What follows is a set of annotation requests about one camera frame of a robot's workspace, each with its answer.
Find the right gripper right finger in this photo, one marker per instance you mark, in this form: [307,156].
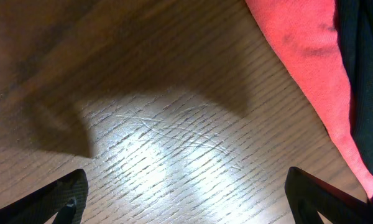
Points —
[310,197]

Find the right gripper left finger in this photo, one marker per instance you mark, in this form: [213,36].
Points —
[64,199]

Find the red t-shirt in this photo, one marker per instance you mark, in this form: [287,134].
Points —
[303,35]

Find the black t-shirt with print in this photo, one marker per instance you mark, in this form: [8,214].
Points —
[356,45]

